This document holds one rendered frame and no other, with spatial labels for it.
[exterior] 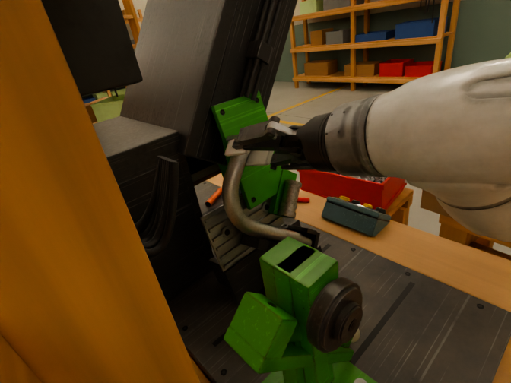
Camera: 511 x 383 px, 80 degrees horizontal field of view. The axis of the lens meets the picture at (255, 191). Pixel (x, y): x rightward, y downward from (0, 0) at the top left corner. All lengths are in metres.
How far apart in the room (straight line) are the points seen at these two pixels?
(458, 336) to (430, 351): 0.06
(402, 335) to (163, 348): 0.43
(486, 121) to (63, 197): 0.29
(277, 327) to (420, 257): 0.50
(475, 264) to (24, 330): 0.73
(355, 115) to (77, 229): 0.27
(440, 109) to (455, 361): 0.42
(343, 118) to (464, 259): 0.50
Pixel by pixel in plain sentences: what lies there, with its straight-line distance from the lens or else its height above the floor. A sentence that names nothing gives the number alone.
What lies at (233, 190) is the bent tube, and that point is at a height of 1.14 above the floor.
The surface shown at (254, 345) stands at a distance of 0.32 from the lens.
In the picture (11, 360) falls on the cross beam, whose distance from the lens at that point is 0.23.
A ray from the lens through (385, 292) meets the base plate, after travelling 0.67.
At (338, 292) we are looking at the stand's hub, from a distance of 0.31.
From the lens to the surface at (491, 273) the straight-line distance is 0.76.
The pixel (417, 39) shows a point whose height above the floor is 0.82.
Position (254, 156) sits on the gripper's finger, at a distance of 0.56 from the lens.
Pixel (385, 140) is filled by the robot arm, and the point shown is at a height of 1.27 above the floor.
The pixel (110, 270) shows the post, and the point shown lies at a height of 1.26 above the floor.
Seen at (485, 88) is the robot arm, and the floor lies 1.32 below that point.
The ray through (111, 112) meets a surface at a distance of 3.45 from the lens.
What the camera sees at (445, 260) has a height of 0.90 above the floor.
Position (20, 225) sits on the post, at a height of 1.31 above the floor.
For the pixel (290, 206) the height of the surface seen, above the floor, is 1.06.
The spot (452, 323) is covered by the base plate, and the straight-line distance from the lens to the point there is 0.65.
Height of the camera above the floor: 1.39
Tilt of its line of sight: 28 degrees down
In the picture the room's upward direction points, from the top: 10 degrees counter-clockwise
